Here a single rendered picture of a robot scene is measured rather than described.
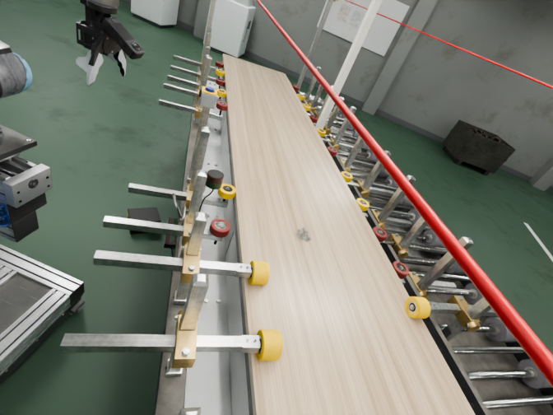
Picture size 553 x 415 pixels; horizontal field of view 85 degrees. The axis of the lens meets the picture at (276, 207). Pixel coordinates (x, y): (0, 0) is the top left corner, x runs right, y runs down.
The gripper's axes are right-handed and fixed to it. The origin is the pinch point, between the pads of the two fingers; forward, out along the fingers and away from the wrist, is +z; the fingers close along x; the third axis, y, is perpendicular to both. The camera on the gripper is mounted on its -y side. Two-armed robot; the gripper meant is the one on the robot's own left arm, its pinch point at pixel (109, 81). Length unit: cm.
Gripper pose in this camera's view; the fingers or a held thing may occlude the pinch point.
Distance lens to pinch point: 110.3
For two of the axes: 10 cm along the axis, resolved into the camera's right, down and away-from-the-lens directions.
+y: -9.1, -4.1, 0.1
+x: -2.4, 5.3, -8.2
